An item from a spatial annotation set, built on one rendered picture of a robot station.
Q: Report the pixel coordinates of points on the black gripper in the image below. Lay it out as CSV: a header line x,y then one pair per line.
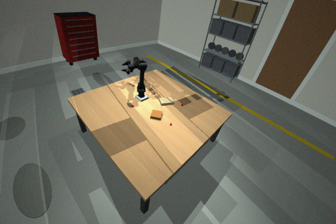
x,y
130,66

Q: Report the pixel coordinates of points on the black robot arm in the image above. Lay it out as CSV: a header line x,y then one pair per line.
x,y
141,65

